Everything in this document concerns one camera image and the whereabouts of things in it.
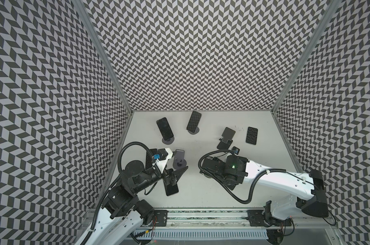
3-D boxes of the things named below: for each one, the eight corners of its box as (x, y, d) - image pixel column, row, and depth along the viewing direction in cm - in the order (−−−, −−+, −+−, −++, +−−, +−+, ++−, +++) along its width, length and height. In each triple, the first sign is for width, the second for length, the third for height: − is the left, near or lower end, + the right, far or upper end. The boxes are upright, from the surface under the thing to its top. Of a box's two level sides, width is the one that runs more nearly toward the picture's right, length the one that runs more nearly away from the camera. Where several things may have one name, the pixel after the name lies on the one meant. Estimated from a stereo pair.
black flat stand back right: (216, 148, 99) (219, 138, 91) (223, 136, 106) (226, 126, 97) (226, 153, 97) (229, 143, 89) (233, 140, 103) (236, 130, 95)
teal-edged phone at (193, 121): (187, 132, 107) (186, 123, 99) (192, 120, 114) (192, 110, 106) (194, 134, 106) (194, 125, 98) (199, 121, 114) (199, 111, 105)
